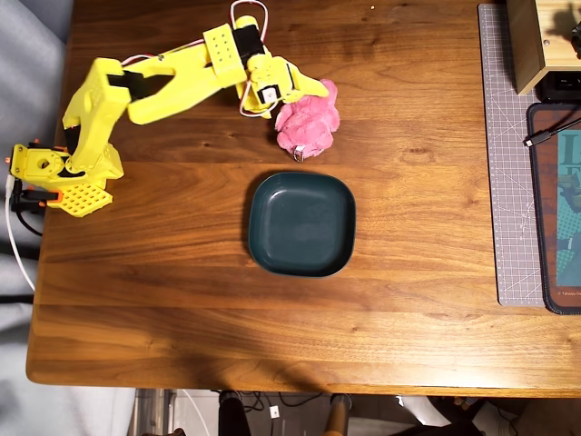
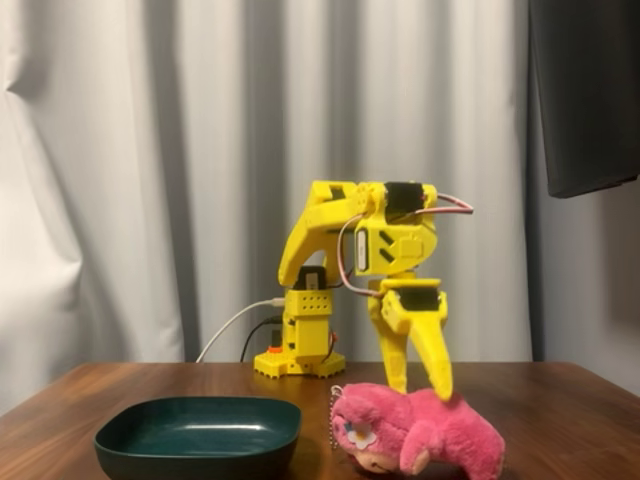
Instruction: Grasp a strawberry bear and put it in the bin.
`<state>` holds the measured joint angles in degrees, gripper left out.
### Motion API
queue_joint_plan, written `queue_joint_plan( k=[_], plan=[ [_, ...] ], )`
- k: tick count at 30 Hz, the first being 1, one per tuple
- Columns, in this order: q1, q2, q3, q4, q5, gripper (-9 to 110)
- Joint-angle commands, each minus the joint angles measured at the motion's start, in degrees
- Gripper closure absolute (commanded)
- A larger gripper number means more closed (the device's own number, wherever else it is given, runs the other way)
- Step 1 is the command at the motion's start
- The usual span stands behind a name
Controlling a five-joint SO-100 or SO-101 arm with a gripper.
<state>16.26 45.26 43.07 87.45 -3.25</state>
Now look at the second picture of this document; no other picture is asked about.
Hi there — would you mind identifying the yellow gripper black motor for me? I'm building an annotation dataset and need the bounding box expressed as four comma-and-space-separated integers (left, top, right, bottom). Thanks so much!
368, 277, 455, 401

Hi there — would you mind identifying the pink plush strawberry bear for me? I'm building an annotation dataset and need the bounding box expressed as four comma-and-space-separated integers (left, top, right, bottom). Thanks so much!
327, 382, 506, 475

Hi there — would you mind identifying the orange black clamp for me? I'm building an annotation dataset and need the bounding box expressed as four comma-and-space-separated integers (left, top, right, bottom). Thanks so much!
264, 324, 284, 357

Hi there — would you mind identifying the dark teal square plate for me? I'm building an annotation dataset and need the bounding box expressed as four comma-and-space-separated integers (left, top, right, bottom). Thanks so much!
93, 396, 304, 480

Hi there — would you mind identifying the black fabric panel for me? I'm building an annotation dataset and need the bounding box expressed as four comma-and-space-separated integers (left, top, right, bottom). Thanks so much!
527, 0, 640, 200

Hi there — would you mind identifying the white curtain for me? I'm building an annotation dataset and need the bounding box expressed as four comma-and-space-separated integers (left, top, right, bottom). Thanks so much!
0, 0, 551, 416

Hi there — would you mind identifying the red white servo wire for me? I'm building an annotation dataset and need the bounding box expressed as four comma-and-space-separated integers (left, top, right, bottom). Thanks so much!
429, 192, 475, 217

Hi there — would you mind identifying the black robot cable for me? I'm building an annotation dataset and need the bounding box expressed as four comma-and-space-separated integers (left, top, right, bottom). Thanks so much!
239, 314, 284, 364

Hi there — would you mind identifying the white power cable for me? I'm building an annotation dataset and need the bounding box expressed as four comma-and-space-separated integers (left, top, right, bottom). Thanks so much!
194, 298, 286, 364

